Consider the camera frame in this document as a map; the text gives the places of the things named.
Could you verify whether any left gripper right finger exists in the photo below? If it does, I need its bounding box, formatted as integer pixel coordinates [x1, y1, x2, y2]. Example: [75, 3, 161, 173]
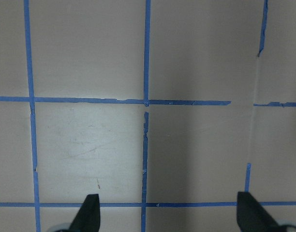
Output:
[236, 191, 283, 232]

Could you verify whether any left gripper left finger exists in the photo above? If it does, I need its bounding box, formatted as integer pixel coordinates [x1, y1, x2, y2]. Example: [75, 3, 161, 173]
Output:
[68, 194, 100, 232]

